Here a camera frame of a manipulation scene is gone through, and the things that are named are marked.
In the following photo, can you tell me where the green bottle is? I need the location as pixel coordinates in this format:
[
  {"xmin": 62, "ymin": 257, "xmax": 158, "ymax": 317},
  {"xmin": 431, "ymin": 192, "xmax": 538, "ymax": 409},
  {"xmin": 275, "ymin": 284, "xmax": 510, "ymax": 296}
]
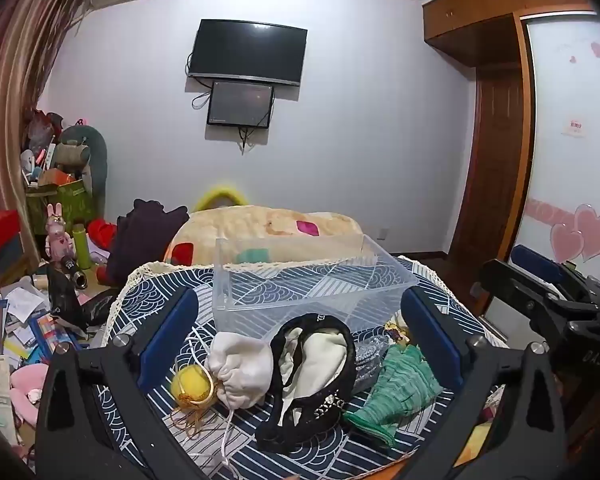
[{"xmin": 72, "ymin": 223, "xmax": 93, "ymax": 272}]

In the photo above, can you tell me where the black and white cap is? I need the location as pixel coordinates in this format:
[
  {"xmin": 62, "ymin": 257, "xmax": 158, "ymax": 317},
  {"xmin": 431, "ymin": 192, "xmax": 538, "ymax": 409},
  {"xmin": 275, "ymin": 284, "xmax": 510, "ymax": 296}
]
[{"xmin": 254, "ymin": 312, "xmax": 357, "ymax": 454}]

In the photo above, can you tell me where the green knitted cloth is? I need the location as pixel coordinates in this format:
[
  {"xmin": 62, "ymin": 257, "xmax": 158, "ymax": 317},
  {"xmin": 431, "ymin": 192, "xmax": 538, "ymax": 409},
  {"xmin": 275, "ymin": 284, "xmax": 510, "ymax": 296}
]
[{"xmin": 342, "ymin": 344, "xmax": 444, "ymax": 449}]

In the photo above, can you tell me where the cream printed blanket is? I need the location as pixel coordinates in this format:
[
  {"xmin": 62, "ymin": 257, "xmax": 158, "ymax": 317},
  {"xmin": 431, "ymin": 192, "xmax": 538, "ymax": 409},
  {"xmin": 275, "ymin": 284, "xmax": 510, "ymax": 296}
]
[{"xmin": 164, "ymin": 204, "xmax": 367, "ymax": 267}]

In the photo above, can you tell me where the small colourful toy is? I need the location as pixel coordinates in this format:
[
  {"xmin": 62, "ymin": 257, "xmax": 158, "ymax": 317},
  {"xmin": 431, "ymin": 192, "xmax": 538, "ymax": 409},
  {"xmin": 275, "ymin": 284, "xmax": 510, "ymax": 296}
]
[{"xmin": 383, "ymin": 312, "xmax": 412, "ymax": 347}]

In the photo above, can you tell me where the black bag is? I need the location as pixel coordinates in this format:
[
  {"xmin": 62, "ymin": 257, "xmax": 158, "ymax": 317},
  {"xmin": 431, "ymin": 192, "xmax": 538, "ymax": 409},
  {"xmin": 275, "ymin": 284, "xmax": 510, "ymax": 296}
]
[{"xmin": 44, "ymin": 264, "xmax": 117, "ymax": 333}]

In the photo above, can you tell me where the wall-mounted black television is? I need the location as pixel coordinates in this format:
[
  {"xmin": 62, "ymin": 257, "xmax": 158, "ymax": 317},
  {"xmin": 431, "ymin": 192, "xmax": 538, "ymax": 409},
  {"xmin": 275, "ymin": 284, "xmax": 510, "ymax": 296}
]
[{"xmin": 187, "ymin": 18, "xmax": 309, "ymax": 87}]

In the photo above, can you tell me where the wooden overhead cabinet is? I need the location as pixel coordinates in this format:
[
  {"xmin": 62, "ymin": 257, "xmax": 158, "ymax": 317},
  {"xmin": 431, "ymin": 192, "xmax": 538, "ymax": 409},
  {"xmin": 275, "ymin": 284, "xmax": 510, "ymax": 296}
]
[{"xmin": 422, "ymin": 0, "xmax": 600, "ymax": 67}]

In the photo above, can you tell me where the black camera lens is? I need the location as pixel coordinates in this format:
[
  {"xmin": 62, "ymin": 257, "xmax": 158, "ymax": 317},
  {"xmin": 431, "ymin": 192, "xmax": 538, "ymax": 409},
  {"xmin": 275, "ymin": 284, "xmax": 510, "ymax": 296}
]
[{"xmin": 61, "ymin": 256, "xmax": 89, "ymax": 290}]

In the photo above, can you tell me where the dark purple cloth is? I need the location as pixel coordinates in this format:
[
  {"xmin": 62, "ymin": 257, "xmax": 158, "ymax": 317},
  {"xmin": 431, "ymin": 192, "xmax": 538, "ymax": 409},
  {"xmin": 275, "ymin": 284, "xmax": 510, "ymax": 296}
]
[{"xmin": 104, "ymin": 198, "xmax": 191, "ymax": 287}]

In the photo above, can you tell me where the pile of papers and books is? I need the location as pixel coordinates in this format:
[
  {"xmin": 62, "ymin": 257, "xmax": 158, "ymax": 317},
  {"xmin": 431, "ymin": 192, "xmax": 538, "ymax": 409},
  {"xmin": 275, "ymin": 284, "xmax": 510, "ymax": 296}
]
[{"xmin": 0, "ymin": 269, "xmax": 108, "ymax": 461}]

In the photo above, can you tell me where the clear plastic storage box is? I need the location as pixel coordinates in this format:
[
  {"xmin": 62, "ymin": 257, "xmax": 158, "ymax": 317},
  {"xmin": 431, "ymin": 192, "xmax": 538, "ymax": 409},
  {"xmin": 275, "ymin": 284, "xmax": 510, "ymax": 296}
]
[{"xmin": 212, "ymin": 234, "xmax": 419, "ymax": 334}]

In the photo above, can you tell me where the dark green plush toy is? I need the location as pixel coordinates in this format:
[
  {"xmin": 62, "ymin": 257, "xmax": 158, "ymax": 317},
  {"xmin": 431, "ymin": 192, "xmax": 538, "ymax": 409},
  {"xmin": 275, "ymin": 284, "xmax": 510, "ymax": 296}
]
[{"xmin": 57, "ymin": 123, "xmax": 109, "ymax": 212}]

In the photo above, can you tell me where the small black wall monitor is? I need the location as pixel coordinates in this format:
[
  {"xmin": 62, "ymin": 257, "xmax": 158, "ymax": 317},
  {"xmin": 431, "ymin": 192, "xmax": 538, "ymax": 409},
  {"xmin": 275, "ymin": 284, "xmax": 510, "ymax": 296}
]
[{"xmin": 206, "ymin": 80, "xmax": 275, "ymax": 129}]

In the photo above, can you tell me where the striped brown curtain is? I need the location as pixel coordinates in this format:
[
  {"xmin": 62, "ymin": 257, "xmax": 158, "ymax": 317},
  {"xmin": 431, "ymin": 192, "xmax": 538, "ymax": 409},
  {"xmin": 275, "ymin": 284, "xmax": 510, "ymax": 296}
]
[{"xmin": 0, "ymin": 0, "xmax": 100, "ymax": 263}]

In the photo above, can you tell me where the pink plush toy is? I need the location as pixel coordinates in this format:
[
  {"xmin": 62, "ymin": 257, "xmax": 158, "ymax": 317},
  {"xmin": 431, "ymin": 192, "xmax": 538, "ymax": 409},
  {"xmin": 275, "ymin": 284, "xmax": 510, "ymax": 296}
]
[{"xmin": 9, "ymin": 362, "xmax": 52, "ymax": 425}]

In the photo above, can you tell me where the yellow drawstring pouch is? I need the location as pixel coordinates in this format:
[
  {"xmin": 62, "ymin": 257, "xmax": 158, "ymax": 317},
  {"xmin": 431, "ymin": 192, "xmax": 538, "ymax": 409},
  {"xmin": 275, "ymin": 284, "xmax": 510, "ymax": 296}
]
[{"xmin": 170, "ymin": 364, "xmax": 217, "ymax": 442}]

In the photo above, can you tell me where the red plush item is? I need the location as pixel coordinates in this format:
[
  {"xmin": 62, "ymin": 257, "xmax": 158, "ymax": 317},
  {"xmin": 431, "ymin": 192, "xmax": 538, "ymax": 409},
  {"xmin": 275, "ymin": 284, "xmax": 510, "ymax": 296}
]
[{"xmin": 87, "ymin": 218, "xmax": 119, "ymax": 252}]

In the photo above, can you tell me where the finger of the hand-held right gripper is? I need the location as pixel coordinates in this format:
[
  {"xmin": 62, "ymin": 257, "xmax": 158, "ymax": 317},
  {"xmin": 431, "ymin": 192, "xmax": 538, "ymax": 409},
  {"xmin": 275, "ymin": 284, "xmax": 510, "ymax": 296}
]
[
  {"xmin": 471, "ymin": 258, "xmax": 600, "ymax": 333},
  {"xmin": 510, "ymin": 244, "xmax": 588, "ymax": 287}
]

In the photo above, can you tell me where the grey mesh pouch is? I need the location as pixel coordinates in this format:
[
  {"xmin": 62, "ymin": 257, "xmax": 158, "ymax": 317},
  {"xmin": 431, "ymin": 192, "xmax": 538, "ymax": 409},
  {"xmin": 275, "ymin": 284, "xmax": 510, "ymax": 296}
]
[{"xmin": 352, "ymin": 336, "xmax": 397, "ymax": 392}]

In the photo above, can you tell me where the white wardrobe door with hearts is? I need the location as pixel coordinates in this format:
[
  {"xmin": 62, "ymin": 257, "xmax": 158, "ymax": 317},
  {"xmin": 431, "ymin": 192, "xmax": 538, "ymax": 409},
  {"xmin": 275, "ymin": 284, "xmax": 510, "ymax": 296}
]
[{"xmin": 517, "ymin": 10, "xmax": 600, "ymax": 307}]

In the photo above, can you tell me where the blue wave-patterned tablecloth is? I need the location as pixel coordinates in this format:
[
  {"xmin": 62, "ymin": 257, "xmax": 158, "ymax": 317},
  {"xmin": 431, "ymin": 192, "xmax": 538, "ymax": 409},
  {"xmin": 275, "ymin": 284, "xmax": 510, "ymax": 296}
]
[{"xmin": 86, "ymin": 255, "xmax": 512, "ymax": 480}]

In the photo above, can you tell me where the white drawstring pouch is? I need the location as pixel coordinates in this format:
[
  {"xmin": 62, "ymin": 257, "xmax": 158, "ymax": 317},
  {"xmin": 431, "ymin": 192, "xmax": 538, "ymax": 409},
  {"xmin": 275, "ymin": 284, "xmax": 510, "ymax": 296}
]
[{"xmin": 203, "ymin": 332, "xmax": 274, "ymax": 467}]

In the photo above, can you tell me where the pink rabbit toy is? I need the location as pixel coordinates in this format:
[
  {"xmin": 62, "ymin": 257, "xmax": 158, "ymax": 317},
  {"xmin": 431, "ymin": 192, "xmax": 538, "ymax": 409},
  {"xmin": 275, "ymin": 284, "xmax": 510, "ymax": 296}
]
[{"xmin": 44, "ymin": 203, "xmax": 76, "ymax": 262}]

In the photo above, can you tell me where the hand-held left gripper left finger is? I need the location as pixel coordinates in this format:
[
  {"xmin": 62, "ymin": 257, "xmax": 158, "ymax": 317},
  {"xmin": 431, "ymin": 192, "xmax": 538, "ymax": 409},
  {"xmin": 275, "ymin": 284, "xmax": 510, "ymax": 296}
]
[{"xmin": 34, "ymin": 286, "xmax": 201, "ymax": 480}]

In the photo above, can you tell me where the wooden door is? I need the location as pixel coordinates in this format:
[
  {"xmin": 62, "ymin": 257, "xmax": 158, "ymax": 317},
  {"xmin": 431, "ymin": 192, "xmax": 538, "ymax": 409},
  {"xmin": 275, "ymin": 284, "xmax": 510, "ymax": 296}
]
[{"xmin": 449, "ymin": 66, "xmax": 527, "ymax": 262}]

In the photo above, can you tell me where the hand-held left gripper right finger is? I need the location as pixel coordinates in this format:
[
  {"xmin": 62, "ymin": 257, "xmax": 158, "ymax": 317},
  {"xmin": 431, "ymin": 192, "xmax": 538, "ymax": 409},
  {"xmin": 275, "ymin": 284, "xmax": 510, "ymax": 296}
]
[{"xmin": 400, "ymin": 287, "xmax": 567, "ymax": 480}]

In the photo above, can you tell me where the yellow plush item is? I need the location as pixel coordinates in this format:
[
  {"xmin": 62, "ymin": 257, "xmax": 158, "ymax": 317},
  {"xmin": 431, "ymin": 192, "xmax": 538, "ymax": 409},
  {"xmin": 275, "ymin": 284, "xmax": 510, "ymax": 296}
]
[{"xmin": 192, "ymin": 185, "xmax": 252, "ymax": 214}]

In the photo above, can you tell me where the green storage box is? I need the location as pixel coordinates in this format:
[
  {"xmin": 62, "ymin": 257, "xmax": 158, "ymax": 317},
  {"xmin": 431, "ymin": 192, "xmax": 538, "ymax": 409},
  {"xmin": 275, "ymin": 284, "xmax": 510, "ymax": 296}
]
[{"xmin": 26, "ymin": 179, "xmax": 99, "ymax": 235}]

